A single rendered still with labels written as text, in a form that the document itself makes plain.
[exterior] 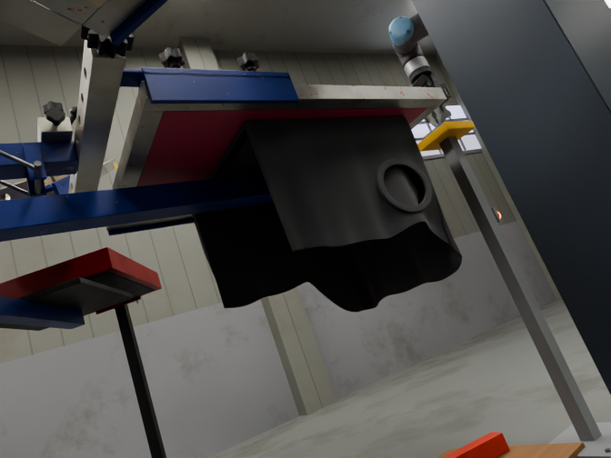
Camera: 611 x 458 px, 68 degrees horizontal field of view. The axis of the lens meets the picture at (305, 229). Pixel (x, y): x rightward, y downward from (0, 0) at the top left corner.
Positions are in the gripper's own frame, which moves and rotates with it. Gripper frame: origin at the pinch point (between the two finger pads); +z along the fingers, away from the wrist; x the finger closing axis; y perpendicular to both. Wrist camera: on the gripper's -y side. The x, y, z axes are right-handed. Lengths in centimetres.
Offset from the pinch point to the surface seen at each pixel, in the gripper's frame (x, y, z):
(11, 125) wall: 295, -97, -201
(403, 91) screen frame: -17.2, -32.6, 0.1
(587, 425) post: -2, -2, 93
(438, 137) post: -1.9, -6.2, 5.1
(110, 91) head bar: -14, -100, -2
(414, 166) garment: -10.7, -32.7, 17.7
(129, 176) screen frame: 11, -94, 2
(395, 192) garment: -9.2, -40.8, 23.1
